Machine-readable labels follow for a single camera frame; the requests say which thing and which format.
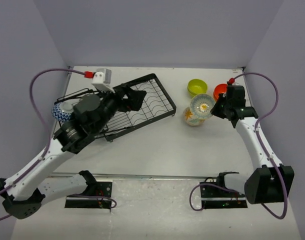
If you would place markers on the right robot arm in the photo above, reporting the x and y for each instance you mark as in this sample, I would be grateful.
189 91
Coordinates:
271 180

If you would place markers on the black wire dish rack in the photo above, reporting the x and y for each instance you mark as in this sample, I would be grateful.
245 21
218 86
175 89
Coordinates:
156 105

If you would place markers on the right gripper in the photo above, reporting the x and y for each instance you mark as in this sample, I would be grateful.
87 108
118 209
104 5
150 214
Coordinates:
215 111

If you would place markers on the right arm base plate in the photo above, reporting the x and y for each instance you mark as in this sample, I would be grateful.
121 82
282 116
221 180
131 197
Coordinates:
214 198

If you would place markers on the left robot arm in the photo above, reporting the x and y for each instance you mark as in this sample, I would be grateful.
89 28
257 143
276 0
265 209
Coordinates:
25 192

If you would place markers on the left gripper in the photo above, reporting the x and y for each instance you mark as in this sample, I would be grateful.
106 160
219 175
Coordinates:
135 98

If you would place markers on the yellow blue pattern ceramic bowl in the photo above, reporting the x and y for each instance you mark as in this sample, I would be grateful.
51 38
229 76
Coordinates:
201 106

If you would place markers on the orange bowl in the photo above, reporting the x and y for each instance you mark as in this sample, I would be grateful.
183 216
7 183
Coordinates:
220 89
216 96

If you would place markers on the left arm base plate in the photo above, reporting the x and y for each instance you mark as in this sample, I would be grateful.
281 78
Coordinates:
101 189

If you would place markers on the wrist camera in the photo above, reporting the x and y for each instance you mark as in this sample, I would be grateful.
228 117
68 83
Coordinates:
102 80
231 82

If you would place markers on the leaf pattern ceramic bowl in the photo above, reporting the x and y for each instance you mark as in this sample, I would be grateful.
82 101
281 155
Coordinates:
191 119

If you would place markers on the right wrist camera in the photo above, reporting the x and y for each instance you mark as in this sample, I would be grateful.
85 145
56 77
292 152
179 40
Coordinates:
231 82

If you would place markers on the blue white pattern bowl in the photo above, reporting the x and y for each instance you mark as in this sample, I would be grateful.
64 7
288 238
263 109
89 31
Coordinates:
62 111

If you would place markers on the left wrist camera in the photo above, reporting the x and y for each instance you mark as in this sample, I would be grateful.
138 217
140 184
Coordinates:
102 80

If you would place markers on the green bowl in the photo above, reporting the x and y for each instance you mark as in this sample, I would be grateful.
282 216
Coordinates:
197 82
196 90

